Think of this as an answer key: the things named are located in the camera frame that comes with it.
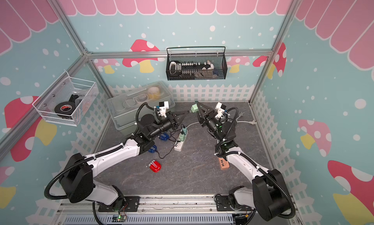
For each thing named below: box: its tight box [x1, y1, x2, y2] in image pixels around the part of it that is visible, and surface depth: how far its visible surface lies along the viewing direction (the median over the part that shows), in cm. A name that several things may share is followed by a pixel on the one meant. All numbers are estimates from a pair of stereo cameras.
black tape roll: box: [54, 101, 76, 116], surface depth 71 cm
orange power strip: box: [218, 157, 230, 170], surface depth 87 cm
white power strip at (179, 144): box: [173, 129, 188, 152], surface depth 95 cm
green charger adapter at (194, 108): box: [190, 103, 199, 113], surface depth 69 cm
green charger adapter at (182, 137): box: [179, 133, 186, 142], surface depth 94 cm
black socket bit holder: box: [169, 59, 216, 78], surface depth 89 cm
